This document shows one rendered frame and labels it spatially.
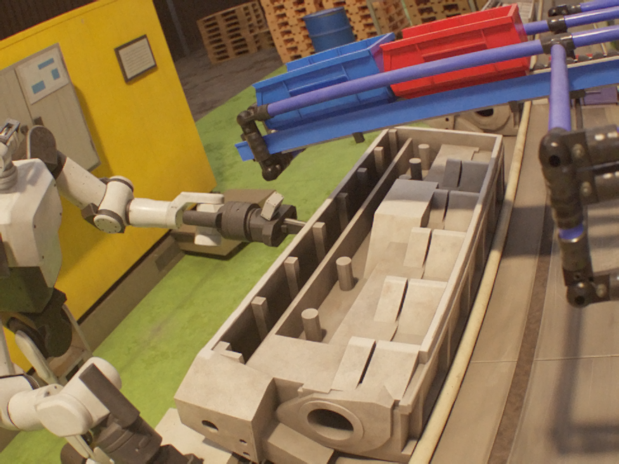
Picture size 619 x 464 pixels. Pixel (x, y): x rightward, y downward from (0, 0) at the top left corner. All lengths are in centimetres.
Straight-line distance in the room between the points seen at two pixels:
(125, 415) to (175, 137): 331
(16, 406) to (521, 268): 114
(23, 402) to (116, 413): 22
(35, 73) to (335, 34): 525
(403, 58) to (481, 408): 67
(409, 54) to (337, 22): 653
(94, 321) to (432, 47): 270
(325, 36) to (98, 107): 460
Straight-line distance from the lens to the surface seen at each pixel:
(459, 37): 109
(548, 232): 157
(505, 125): 220
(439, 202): 136
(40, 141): 143
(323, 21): 762
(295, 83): 124
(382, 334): 104
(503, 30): 108
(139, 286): 367
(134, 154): 370
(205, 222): 138
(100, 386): 79
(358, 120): 120
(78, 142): 312
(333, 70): 119
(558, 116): 62
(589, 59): 120
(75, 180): 146
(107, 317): 348
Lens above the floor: 153
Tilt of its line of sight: 24 degrees down
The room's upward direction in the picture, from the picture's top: 20 degrees counter-clockwise
